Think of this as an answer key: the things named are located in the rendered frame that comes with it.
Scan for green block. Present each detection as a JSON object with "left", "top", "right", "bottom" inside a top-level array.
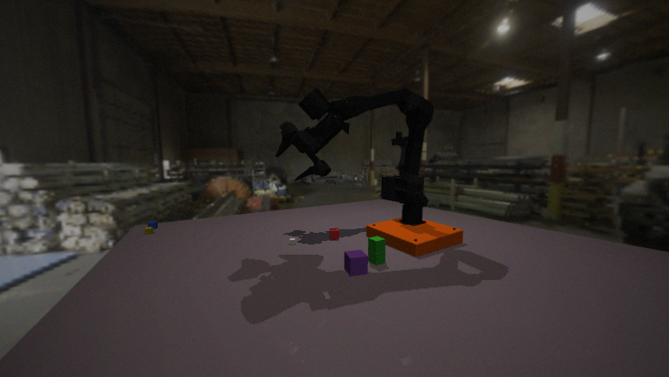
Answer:
[
  {"left": 368, "top": 250, "right": 385, "bottom": 266},
  {"left": 368, "top": 237, "right": 385, "bottom": 254}
]

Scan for purple block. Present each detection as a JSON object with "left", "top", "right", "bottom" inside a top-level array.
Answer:
[{"left": 344, "top": 250, "right": 368, "bottom": 276}]

